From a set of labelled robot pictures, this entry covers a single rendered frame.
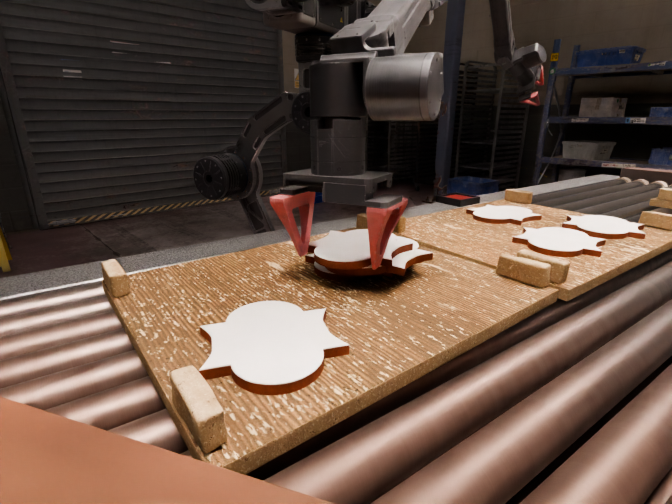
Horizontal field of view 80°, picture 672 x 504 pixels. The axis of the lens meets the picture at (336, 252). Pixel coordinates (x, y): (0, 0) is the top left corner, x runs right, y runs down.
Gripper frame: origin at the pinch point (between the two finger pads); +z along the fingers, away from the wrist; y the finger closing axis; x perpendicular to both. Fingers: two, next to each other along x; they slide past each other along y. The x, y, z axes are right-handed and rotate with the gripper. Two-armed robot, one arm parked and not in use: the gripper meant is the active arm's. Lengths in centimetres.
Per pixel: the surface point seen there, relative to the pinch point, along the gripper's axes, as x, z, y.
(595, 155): -497, 21, -57
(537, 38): -592, -116, 24
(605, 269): -20.9, 3.8, -27.8
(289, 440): 21.5, 4.9, -7.9
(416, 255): -6.3, 0.9, -7.2
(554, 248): -24.0, 2.7, -21.8
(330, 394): 17.2, 4.2, -8.5
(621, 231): -38.9, 2.6, -31.2
